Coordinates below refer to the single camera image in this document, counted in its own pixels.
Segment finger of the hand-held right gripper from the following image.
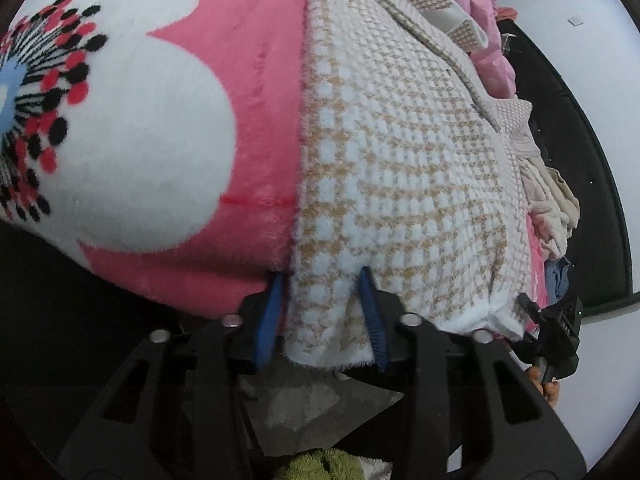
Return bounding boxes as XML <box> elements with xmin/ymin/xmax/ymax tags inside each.
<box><xmin>516</xmin><ymin>292</ymin><xmax>547</xmax><ymax>328</ymax></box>

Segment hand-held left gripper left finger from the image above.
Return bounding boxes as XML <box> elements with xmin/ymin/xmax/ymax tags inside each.
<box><xmin>55</xmin><ymin>272</ymin><xmax>288</xmax><ymax>480</ymax></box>

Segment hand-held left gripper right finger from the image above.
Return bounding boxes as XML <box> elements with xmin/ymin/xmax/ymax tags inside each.
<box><xmin>359</xmin><ymin>266</ymin><xmax>586</xmax><ymax>480</ymax></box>

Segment beige white houndstooth sweater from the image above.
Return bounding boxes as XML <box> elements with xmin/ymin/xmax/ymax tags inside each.
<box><xmin>285</xmin><ymin>0</ymin><xmax>543</xmax><ymax>373</ymax></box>

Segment person's right hand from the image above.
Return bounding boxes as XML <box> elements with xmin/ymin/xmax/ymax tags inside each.
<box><xmin>527</xmin><ymin>364</ymin><xmax>560</xmax><ymax>408</ymax></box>

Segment blue jeans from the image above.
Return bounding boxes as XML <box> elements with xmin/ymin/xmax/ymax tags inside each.
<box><xmin>545</xmin><ymin>257</ymin><xmax>576</xmax><ymax>306</ymax></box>

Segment cream fluffy garment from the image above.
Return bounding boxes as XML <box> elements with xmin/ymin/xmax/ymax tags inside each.
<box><xmin>520</xmin><ymin>152</ymin><xmax>571</xmax><ymax>261</ymax></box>

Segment beige garment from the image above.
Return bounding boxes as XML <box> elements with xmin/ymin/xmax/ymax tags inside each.
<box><xmin>542</xmin><ymin>165</ymin><xmax>582</xmax><ymax>241</ymax></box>

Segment black padded headboard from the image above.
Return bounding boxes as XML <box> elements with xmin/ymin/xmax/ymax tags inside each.
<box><xmin>492</xmin><ymin>17</ymin><xmax>640</xmax><ymax>321</ymax></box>

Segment green towel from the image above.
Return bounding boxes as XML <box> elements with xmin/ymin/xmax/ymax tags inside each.
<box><xmin>272</xmin><ymin>449</ymin><xmax>368</xmax><ymax>480</ymax></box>

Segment pink floral fleece blanket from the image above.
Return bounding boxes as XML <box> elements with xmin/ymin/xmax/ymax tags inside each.
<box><xmin>0</xmin><ymin>0</ymin><xmax>551</xmax><ymax>341</ymax></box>

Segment pink floral duvet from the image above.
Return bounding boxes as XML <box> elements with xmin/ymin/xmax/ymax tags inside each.
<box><xmin>370</xmin><ymin>0</ymin><xmax>518</xmax><ymax>101</ymax></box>

